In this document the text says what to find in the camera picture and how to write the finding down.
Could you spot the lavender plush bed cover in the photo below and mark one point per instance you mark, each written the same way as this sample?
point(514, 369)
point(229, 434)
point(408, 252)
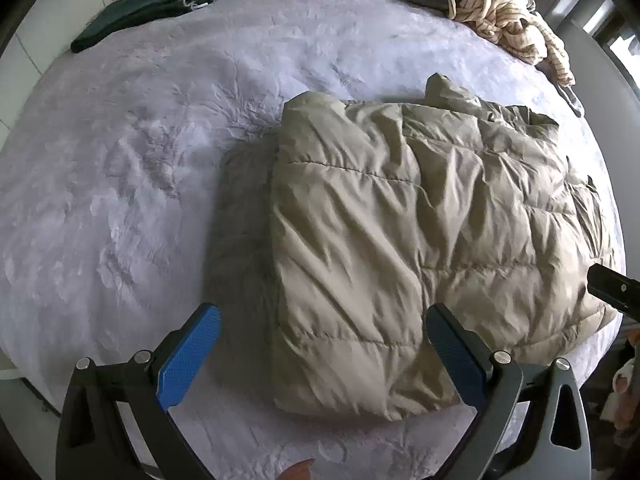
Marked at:
point(137, 184)

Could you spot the cream chunky knit blanket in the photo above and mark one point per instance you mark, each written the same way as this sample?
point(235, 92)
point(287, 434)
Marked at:
point(510, 24)

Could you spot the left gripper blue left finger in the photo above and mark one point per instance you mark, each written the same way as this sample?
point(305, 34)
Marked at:
point(93, 442)

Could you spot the window with dark frame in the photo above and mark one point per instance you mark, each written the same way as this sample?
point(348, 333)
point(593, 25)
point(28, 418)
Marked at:
point(621, 44)

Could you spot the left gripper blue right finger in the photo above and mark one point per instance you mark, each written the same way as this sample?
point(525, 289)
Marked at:
point(530, 422)

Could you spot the dark green fringed scarf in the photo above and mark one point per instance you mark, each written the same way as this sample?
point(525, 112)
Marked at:
point(123, 14)

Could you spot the person's left hand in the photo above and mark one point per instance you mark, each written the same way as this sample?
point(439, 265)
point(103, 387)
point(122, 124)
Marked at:
point(298, 471)

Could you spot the beige puffer jacket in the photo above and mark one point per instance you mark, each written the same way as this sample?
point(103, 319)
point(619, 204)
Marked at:
point(379, 210)

